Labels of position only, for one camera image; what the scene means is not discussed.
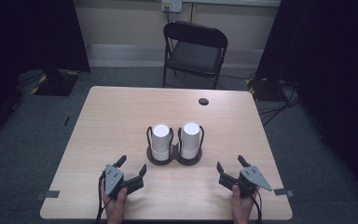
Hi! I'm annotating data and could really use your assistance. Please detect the white wall socket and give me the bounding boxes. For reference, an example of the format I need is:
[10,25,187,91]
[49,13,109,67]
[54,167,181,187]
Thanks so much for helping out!
[161,0,183,14]

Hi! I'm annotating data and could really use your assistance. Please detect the black floor cables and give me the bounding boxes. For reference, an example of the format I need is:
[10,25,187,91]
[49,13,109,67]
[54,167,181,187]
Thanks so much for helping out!
[255,78,302,127]

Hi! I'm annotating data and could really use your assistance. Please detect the black stand base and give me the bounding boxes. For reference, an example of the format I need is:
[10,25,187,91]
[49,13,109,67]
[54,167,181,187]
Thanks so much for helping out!
[30,68,81,97]
[244,77,282,103]

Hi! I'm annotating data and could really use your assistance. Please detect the person's right hand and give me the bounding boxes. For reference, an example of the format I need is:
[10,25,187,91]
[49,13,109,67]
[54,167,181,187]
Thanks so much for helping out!
[231,184,258,224]

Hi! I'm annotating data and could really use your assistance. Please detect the black curtain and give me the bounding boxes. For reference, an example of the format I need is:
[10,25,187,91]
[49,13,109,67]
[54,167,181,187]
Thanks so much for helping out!
[0,0,91,147]
[255,0,358,209]

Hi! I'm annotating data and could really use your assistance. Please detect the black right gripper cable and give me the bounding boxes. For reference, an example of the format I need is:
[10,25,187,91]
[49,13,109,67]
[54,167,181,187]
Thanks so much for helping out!
[249,189,264,224]

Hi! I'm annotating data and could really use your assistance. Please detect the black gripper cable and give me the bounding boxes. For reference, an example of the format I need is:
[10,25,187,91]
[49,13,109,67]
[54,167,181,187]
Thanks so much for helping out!
[94,173,113,224]
[249,189,264,224]

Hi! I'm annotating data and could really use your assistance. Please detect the white paper cup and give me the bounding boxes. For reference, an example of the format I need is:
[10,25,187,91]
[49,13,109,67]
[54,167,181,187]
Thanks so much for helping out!
[151,123,172,161]
[180,121,201,161]

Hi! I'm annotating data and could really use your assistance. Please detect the grey tape strip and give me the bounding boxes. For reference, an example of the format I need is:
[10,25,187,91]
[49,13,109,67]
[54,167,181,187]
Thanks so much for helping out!
[34,189,61,201]
[273,188,295,198]

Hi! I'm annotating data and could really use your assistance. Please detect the dark double cup holder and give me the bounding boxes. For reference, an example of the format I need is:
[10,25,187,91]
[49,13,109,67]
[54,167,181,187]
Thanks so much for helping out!
[145,124,206,167]

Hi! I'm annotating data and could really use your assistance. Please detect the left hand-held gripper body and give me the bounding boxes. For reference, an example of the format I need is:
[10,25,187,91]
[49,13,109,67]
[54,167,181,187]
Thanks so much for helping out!
[99,163,145,199]

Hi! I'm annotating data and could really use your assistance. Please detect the person's left hand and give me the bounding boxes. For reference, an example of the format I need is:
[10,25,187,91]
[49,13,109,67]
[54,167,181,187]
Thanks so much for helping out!
[102,187,129,224]

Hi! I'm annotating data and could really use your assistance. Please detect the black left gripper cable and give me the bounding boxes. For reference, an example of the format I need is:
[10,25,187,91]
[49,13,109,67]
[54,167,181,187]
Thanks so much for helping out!
[94,173,113,224]

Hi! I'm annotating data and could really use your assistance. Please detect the black folding chair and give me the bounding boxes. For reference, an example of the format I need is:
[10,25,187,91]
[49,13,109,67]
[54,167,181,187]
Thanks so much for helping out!
[161,21,229,91]

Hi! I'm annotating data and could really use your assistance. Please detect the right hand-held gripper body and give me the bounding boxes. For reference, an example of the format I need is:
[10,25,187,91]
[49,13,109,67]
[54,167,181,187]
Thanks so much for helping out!
[218,165,273,199]

